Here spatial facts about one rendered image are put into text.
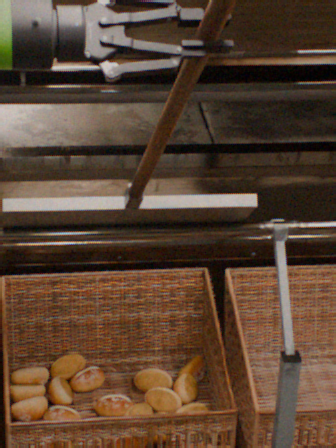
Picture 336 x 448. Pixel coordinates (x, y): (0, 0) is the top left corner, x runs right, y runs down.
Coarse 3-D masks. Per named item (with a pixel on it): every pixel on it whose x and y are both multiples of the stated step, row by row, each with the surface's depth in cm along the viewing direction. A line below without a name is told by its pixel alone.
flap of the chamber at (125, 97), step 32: (0, 96) 281; (32, 96) 281; (64, 96) 282; (96, 96) 283; (128, 96) 284; (160, 96) 285; (192, 96) 286; (224, 96) 287; (256, 96) 288; (288, 96) 289; (320, 96) 290
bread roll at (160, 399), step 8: (152, 392) 310; (160, 392) 310; (168, 392) 309; (152, 400) 310; (160, 400) 309; (168, 400) 309; (176, 400) 308; (160, 408) 309; (168, 408) 308; (176, 408) 308
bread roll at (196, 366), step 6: (192, 360) 322; (198, 360) 322; (204, 360) 324; (186, 366) 320; (192, 366) 320; (198, 366) 321; (204, 366) 323; (180, 372) 320; (186, 372) 319; (192, 372) 320; (198, 372) 321; (204, 372) 323; (198, 378) 321
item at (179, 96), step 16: (224, 0) 149; (208, 16) 156; (224, 16) 154; (208, 32) 160; (192, 64) 172; (176, 80) 183; (192, 80) 179; (176, 96) 187; (176, 112) 194; (160, 128) 205; (160, 144) 212; (144, 160) 226; (144, 176) 235
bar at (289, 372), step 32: (160, 224) 278; (192, 224) 279; (224, 224) 279; (256, 224) 280; (288, 224) 281; (320, 224) 282; (288, 320) 276; (288, 352) 274; (288, 384) 274; (288, 416) 279
